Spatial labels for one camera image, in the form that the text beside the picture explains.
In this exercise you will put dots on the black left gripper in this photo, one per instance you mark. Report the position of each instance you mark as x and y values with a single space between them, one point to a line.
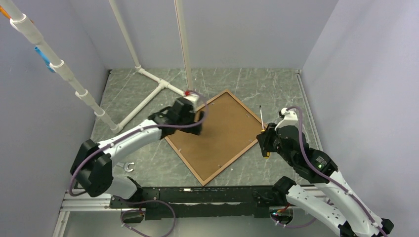
196 130

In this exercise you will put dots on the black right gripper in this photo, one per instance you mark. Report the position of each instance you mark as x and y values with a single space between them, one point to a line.
264 138

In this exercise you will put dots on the yellow black screwdriver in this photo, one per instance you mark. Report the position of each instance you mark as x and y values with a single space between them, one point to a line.
262 119

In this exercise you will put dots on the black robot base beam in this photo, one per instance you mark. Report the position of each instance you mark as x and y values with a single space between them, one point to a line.
220 201

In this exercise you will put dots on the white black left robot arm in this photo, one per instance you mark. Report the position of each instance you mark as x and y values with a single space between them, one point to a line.
94 162

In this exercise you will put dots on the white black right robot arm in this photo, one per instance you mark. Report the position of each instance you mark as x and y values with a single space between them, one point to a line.
346 214

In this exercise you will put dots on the white PVC pipe stand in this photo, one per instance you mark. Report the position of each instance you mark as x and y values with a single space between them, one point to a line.
35 103

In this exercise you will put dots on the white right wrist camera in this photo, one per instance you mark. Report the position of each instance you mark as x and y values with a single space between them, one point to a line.
289 118

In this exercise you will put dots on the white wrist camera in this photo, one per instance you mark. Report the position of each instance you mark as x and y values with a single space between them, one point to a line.
289 118
192 97

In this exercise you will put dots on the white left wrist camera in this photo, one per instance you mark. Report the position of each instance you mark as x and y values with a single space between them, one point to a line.
192 97

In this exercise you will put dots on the aluminium table edge rail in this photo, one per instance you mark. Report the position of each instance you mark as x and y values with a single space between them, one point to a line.
308 109

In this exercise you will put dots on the aluminium front rail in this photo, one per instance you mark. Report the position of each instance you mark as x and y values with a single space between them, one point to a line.
82 203

